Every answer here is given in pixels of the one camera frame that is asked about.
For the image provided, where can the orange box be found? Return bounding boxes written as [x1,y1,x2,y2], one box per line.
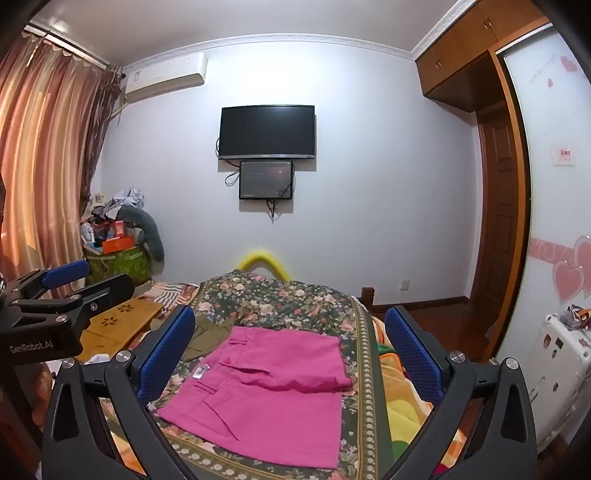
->
[102,235,137,254]

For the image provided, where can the wooden door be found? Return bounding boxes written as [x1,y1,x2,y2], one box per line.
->
[468,104,519,306]

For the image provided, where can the pink pants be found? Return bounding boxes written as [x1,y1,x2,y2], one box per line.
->
[157,326,354,470]

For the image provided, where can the green patterned storage box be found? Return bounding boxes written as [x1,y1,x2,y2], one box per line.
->
[85,244,153,285]

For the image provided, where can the grey plush toy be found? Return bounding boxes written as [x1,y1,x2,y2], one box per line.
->
[115,205,166,260]

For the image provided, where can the olive green pants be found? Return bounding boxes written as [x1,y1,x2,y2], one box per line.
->
[180,318,234,363]

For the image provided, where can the white appliance with stickers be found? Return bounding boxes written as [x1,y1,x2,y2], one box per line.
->
[516,313,591,464]

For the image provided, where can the pile of clothes and clutter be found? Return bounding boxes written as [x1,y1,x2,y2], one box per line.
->
[81,186,147,252]

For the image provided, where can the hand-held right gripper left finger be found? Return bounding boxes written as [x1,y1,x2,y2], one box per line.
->
[41,305,205,480]

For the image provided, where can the floral bedspread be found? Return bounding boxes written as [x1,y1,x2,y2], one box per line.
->
[99,270,399,480]

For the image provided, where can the black wall television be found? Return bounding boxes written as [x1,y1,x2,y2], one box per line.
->
[218,105,317,160]

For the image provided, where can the wooden overhead cabinet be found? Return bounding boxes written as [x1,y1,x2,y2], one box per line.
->
[414,0,551,114]

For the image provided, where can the white air conditioner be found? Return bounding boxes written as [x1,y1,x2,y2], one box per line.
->
[121,52,208,103]

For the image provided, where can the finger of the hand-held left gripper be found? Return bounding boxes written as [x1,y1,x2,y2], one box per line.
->
[10,259,91,301]
[11,273,136,331]

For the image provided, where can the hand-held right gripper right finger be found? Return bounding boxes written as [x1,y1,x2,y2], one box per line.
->
[384,305,539,480]

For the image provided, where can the white heart-print wardrobe door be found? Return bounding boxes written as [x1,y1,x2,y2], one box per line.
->
[489,27,591,370]

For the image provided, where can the striped cloth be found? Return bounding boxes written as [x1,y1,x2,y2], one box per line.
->
[137,281,200,311]

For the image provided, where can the brown patterned curtain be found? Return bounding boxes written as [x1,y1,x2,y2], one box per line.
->
[78,64,124,220]

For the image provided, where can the wooden lap table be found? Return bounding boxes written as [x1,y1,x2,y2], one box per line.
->
[76,295,163,363]

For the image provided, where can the colourful fleece blanket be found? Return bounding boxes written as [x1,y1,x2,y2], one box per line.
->
[369,313,468,480]

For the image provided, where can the yellow foam tube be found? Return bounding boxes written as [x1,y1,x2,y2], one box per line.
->
[236,250,290,280]

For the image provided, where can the striped sheer curtain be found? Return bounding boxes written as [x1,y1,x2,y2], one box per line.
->
[0,21,109,333]

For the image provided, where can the small black wall monitor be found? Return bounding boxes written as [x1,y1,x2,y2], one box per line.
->
[239,159,295,200]

